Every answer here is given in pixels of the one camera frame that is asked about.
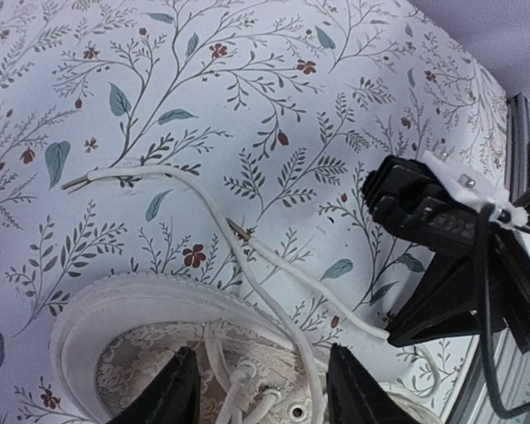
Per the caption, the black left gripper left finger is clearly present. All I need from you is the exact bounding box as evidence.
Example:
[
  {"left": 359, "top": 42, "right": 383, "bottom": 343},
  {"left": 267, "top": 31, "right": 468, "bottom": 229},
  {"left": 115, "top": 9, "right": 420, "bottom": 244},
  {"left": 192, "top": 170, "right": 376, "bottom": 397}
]
[{"left": 112, "top": 346, "right": 201, "bottom": 424}]

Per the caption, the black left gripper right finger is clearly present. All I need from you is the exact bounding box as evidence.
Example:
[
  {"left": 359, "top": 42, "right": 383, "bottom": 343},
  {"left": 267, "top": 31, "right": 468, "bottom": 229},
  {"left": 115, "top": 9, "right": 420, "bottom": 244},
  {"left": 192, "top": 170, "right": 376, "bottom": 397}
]
[{"left": 326, "top": 344, "right": 431, "bottom": 424}]

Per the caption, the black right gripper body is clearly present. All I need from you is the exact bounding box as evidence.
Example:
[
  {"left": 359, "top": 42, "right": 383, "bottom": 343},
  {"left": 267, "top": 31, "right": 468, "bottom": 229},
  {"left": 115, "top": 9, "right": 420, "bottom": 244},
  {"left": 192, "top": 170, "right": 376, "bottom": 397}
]
[{"left": 361, "top": 155, "right": 530, "bottom": 352}]

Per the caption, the white lace sneaker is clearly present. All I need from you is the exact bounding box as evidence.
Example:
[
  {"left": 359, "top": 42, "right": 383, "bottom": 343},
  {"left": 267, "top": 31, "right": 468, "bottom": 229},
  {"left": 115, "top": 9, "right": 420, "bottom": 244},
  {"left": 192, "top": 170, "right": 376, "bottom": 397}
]
[{"left": 49, "top": 271, "right": 443, "bottom": 424}]

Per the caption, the white shoelace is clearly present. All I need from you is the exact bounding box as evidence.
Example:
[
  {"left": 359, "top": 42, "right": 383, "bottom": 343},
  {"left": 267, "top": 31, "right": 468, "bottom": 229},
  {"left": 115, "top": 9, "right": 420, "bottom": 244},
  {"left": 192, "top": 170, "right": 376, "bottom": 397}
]
[{"left": 60, "top": 164, "right": 441, "bottom": 424}]

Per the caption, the floral patterned table mat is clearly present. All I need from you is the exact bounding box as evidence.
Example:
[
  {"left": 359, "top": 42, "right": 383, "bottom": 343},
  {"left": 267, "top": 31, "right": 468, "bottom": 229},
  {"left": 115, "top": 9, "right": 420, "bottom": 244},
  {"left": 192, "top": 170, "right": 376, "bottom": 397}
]
[{"left": 0, "top": 1, "right": 507, "bottom": 423}]

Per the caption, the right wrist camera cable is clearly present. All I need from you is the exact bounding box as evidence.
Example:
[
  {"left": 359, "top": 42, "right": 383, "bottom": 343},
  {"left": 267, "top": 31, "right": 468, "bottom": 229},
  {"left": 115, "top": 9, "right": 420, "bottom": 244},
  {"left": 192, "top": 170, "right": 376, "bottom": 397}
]
[{"left": 475, "top": 171, "right": 530, "bottom": 419}]

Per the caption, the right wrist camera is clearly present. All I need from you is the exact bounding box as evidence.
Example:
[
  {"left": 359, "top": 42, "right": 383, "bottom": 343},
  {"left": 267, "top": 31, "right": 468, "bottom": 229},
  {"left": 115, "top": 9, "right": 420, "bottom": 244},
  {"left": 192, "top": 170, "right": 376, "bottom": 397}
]
[{"left": 421, "top": 150, "right": 529, "bottom": 228}]

